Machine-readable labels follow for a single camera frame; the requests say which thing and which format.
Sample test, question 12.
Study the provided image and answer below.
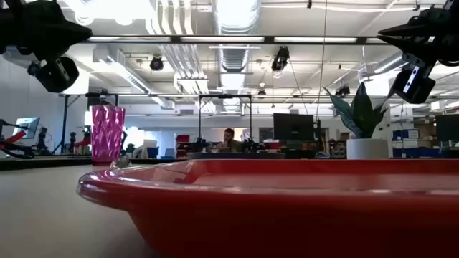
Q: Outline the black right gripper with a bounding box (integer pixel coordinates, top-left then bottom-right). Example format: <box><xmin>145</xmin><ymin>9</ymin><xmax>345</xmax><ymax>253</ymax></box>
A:
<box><xmin>378</xmin><ymin>0</ymin><xmax>459</xmax><ymax>67</ymax></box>

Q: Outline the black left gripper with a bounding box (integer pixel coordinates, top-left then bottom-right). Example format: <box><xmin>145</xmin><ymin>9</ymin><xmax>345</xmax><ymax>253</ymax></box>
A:
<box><xmin>0</xmin><ymin>0</ymin><xmax>93</xmax><ymax>61</ymax></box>

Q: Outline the pink faceted plastic cup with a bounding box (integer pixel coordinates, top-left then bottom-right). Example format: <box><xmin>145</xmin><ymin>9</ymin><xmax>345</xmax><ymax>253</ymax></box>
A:
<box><xmin>90</xmin><ymin>104</ymin><xmax>126</xmax><ymax>166</ymax></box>

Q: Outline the orange-handled metal spoon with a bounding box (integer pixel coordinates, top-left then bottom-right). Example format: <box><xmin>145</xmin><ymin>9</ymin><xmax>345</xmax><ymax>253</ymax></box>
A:
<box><xmin>110</xmin><ymin>156</ymin><xmax>132</xmax><ymax>170</ymax></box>

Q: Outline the red plastic tray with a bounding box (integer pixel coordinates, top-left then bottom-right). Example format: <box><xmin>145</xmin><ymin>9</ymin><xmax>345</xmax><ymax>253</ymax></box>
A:
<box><xmin>77</xmin><ymin>159</ymin><xmax>459</xmax><ymax>258</ymax></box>

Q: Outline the black background monitor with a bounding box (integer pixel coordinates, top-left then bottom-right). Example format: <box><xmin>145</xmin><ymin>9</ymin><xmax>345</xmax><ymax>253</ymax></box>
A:
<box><xmin>273</xmin><ymin>113</ymin><xmax>316</xmax><ymax>143</ymax></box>
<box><xmin>435</xmin><ymin>114</ymin><xmax>459</xmax><ymax>143</ymax></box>

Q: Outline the bright-screen background monitor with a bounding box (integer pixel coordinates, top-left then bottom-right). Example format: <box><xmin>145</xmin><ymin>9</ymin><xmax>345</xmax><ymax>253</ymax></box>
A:
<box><xmin>12</xmin><ymin>116</ymin><xmax>41</xmax><ymax>140</ymax></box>

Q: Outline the green plant in white pot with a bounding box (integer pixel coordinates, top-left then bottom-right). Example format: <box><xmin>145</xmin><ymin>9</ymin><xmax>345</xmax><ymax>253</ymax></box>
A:
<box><xmin>322</xmin><ymin>82</ymin><xmax>391</xmax><ymax>161</ymax></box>

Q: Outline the shelf with blue bins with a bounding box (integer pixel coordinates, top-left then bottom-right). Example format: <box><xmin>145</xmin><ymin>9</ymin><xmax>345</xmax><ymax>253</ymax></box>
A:
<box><xmin>392</xmin><ymin>128</ymin><xmax>443</xmax><ymax>159</ymax></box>

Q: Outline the person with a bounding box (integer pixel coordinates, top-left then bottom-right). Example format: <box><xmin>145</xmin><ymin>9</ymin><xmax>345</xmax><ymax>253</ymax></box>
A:
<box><xmin>221</xmin><ymin>128</ymin><xmax>244</xmax><ymax>153</ymax></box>

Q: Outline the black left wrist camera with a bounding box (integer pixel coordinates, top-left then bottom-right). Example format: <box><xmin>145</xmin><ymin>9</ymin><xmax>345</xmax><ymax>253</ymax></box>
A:
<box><xmin>35</xmin><ymin>56</ymin><xmax>80</xmax><ymax>94</ymax></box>

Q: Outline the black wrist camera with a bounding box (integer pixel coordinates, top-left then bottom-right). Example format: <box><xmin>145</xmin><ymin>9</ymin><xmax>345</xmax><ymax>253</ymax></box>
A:
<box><xmin>35</xmin><ymin>56</ymin><xmax>80</xmax><ymax>94</ymax></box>
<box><xmin>389</xmin><ymin>53</ymin><xmax>437</xmax><ymax>105</ymax></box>

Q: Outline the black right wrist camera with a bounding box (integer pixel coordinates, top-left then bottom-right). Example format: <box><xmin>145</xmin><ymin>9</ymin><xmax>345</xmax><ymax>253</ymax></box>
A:
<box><xmin>389</xmin><ymin>53</ymin><xmax>437</xmax><ymax>105</ymax></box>

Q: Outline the black aluminium rig frame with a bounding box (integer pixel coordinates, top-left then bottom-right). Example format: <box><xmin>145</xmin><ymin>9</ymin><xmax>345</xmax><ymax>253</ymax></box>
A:
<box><xmin>81</xmin><ymin>34</ymin><xmax>395</xmax><ymax>46</ymax></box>

